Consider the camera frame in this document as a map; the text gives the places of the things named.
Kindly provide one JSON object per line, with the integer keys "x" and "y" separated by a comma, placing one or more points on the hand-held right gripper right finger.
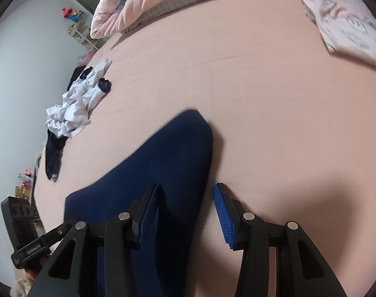
{"x": 222, "y": 216}

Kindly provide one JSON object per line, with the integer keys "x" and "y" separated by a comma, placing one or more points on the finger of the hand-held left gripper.
{"x": 59, "y": 230}

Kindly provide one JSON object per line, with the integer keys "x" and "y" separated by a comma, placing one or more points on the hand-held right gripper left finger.
{"x": 149, "y": 212}

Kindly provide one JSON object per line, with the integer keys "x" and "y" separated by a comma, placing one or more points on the navy pants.
{"x": 175, "y": 161}

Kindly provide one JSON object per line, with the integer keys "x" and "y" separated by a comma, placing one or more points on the dark navy cloth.
{"x": 53, "y": 157}

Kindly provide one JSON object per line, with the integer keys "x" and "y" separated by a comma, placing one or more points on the pink bed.
{"x": 268, "y": 114}

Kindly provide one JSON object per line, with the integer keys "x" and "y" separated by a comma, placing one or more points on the white shirt with navy trim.
{"x": 76, "y": 108}

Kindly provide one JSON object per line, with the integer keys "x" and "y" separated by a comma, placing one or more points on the black cloth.
{"x": 74, "y": 77}

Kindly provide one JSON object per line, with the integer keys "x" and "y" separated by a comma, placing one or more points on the colourful toy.
{"x": 72, "y": 14}

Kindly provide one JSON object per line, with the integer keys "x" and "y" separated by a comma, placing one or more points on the pale pink pillow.
{"x": 345, "y": 24}

